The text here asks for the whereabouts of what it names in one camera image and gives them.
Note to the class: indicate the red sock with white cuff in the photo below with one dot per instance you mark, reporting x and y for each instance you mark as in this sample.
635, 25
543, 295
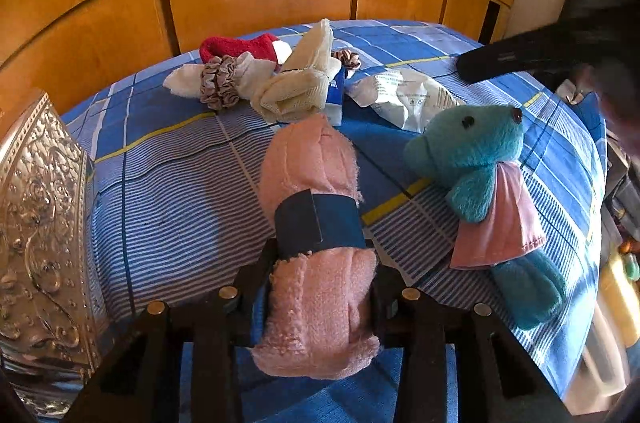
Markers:
235, 47

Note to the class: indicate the teal plush bear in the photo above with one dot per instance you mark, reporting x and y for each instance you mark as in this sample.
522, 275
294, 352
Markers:
475, 163

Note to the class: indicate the beige satin scrunchie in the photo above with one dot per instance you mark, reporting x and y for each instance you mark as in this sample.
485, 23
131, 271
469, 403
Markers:
220, 85

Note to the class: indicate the white waffle cloth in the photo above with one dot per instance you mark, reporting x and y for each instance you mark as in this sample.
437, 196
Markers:
250, 73

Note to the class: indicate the brown striped scrunchie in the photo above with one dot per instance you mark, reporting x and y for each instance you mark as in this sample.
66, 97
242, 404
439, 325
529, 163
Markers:
347, 59

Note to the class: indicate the silver embossed metal box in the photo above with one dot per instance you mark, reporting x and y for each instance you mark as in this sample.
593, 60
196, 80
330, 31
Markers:
45, 243

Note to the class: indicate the cream knit cloth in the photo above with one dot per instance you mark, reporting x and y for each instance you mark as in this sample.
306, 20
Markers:
295, 85

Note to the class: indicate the yellow plastic bottle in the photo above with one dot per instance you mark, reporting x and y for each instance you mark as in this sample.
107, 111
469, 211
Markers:
622, 290

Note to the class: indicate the blue plaid bedsheet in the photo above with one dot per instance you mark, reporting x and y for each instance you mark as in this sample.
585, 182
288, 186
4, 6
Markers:
175, 203

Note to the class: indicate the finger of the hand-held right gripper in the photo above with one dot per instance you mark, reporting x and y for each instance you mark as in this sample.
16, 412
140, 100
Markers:
505, 53

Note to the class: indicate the pink fluffy towel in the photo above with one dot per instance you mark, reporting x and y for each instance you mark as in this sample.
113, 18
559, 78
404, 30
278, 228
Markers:
320, 248

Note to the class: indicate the blue tissue pack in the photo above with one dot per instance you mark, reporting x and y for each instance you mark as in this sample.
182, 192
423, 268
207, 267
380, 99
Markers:
336, 98

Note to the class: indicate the white plastic wrapper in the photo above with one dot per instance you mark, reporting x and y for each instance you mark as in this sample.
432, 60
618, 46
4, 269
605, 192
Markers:
400, 95

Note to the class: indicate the white plastic storage box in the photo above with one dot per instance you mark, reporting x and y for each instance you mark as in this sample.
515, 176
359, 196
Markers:
602, 363

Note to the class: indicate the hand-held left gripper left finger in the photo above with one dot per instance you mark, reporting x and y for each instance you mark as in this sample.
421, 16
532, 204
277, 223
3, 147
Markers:
248, 285

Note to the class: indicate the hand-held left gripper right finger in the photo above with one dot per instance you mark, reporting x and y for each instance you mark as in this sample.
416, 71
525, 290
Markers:
386, 303

